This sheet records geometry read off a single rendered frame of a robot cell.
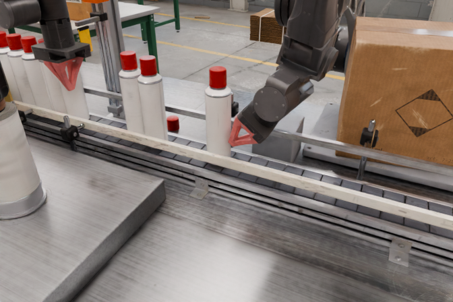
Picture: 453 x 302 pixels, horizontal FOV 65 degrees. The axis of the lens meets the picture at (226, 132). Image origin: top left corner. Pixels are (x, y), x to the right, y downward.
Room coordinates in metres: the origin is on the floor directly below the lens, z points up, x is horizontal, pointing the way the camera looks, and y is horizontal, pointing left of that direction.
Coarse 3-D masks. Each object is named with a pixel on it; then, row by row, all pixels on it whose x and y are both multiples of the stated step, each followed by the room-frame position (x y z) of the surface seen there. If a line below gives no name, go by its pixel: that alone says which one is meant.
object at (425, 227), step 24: (48, 120) 0.81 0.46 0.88; (96, 120) 0.81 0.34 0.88; (120, 144) 0.70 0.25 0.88; (192, 144) 0.69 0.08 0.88; (216, 168) 0.60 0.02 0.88; (288, 168) 0.60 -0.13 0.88; (288, 192) 0.53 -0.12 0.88; (312, 192) 0.52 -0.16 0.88; (384, 192) 0.52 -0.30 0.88; (384, 216) 0.46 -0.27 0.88
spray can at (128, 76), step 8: (120, 56) 0.72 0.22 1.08; (128, 56) 0.71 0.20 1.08; (128, 64) 0.71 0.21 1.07; (136, 64) 0.73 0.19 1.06; (120, 72) 0.72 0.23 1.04; (128, 72) 0.71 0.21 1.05; (136, 72) 0.72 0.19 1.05; (120, 80) 0.71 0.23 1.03; (128, 80) 0.70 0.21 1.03; (136, 80) 0.71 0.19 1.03; (128, 88) 0.70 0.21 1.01; (136, 88) 0.71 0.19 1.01; (128, 96) 0.70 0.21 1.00; (136, 96) 0.71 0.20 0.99; (128, 104) 0.71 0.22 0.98; (136, 104) 0.71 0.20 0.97; (128, 112) 0.71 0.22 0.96; (136, 112) 0.71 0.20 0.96; (128, 120) 0.71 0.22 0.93; (136, 120) 0.70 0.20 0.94; (128, 128) 0.71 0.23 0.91; (136, 128) 0.70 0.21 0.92
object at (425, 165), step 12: (108, 96) 0.80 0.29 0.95; (120, 96) 0.78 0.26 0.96; (168, 108) 0.72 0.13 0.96; (180, 108) 0.72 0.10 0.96; (276, 132) 0.61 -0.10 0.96; (288, 132) 0.61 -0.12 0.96; (312, 144) 0.58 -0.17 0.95; (324, 144) 0.57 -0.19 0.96; (336, 144) 0.56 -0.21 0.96; (348, 144) 0.56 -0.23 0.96; (372, 156) 0.54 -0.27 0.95; (384, 156) 0.53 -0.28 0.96; (396, 156) 0.52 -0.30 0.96; (408, 156) 0.52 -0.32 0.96; (420, 168) 0.50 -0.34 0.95; (432, 168) 0.49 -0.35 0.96; (444, 168) 0.49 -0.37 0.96
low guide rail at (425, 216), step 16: (48, 112) 0.79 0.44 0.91; (96, 128) 0.72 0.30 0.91; (112, 128) 0.71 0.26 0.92; (144, 144) 0.67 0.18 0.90; (160, 144) 0.65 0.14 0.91; (176, 144) 0.64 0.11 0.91; (208, 160) 0.60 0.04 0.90; (224, 160) 0.58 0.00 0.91; (240, 160) 0.58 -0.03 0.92; (272, 176) 0.54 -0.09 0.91; (288, 176) 0.53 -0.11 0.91; (320, 192) 0.50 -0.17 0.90; (336, 192) 0.49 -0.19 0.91; (352, 192) 0.48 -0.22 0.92; (384, 208) 0.45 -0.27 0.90; (400, 208) 0.44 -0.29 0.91; (416, 208) 0.44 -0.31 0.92; (432, 224) 0.42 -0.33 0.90; (448, 224) 0.41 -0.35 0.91
